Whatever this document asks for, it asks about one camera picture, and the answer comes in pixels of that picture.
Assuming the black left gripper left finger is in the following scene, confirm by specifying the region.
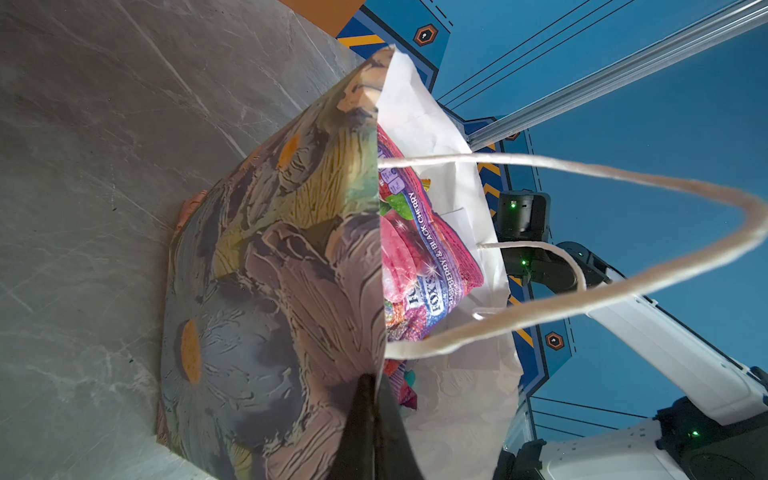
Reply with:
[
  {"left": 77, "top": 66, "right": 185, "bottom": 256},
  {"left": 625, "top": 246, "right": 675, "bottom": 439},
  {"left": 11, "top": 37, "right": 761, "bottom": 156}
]
[{"left": 328, "top": 374, "right": 376, "bottom": 480}]

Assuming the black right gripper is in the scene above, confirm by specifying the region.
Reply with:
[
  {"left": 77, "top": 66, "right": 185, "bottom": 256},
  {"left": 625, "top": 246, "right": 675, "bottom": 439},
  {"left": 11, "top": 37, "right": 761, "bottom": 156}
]
[{"left": 495, "top": 190, "right": 551, "bottom": 242}]

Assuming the right aluminium corner post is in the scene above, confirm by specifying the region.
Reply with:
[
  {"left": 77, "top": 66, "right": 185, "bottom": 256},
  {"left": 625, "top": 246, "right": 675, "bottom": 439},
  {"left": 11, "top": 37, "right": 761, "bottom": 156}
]
[{"left": 468, "top": 1, "right": 767, "bottom": 151}]

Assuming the red snack packet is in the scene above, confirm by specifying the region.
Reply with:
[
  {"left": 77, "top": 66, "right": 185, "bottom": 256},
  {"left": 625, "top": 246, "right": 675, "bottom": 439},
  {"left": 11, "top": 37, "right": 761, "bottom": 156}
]
[{"left": 384, "top": 359, "right": 418, "bottom": 410}]

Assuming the floral paper gift bag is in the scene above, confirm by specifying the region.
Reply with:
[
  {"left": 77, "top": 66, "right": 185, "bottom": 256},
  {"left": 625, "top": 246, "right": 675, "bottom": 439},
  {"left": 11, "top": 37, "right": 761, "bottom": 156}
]
[{"left": 158, "top": 47, "right": 767, "bottom": 479}]

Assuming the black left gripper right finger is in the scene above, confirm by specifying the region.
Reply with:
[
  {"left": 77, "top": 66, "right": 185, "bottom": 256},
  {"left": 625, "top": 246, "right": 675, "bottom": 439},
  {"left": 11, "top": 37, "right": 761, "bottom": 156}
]
[{"left": 374, "top": 376, "right": 423, "bottom": 480}]

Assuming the purple Fox's berries candy bag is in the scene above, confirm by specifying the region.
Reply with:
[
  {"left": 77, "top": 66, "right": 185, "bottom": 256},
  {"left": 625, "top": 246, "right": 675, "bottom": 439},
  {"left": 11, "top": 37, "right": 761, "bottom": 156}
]
[{"left": 376, "top": 122, "right": 485, "bottom": 343}]

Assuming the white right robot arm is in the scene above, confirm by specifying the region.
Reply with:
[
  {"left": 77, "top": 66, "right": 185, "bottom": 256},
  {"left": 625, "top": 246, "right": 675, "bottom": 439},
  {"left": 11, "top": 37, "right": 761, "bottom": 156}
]
[{"left": 493, "top": 190, "right": 767, "bottom": 479}]

